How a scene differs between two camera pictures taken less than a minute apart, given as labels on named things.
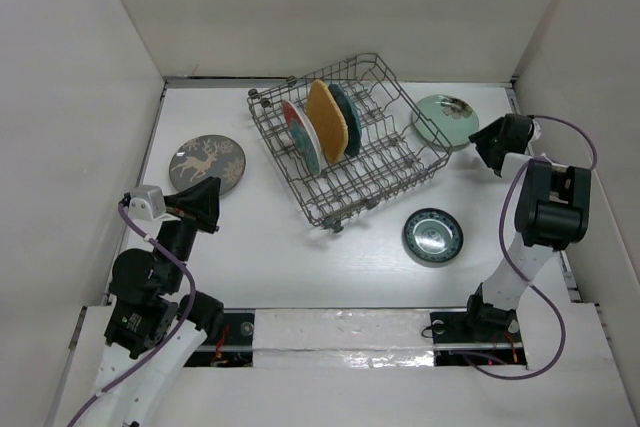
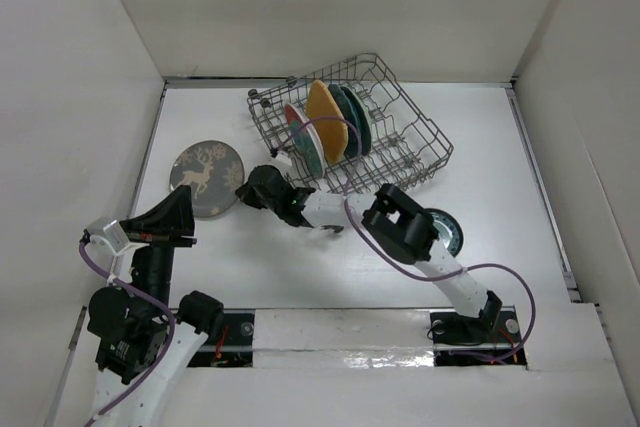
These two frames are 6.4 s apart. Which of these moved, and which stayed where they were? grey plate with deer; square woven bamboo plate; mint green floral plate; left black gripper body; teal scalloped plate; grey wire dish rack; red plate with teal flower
Moved: mint green floral plate; grey plate with deer; left black gripper body
Stayed: red plate with teal flower; square woven bamboo plate; teal scalloped plate; grey wire dish rack
